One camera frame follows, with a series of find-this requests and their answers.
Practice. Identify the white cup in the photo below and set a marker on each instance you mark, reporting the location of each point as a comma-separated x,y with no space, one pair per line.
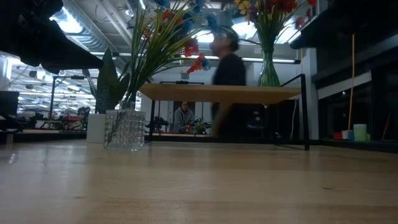
345,134

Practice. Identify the person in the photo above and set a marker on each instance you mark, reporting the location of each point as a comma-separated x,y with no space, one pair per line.
230,71
83,113
183,118

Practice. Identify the green transparent vase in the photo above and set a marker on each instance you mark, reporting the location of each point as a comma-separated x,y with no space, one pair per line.
269,76

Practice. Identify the green plant in white pot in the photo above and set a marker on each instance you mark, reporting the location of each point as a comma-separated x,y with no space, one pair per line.
107,90

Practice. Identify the black monitor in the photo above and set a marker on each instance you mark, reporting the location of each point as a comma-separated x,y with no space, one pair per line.
9,104

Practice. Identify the wooden shelf with black legs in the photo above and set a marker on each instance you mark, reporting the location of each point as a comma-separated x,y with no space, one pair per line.
248,93

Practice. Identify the blue artificial flower bunch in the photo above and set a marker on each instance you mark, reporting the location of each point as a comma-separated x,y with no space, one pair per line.
186,26

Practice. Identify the black metal stand frame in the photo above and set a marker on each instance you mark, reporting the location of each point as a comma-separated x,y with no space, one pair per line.
52,96

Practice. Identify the light green cup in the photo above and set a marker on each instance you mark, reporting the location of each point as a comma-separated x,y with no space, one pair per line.
360,133

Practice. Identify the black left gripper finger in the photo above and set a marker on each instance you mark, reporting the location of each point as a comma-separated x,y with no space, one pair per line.
53,53

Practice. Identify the clear textured glass vase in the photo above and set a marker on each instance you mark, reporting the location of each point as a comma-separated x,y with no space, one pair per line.
124,130

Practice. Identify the red cup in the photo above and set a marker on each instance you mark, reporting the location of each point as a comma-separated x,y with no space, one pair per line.
337,136

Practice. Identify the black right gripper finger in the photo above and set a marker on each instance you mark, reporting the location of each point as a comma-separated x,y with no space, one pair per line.
323,31

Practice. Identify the blue cup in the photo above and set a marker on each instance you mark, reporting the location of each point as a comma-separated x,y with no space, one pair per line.
351,136

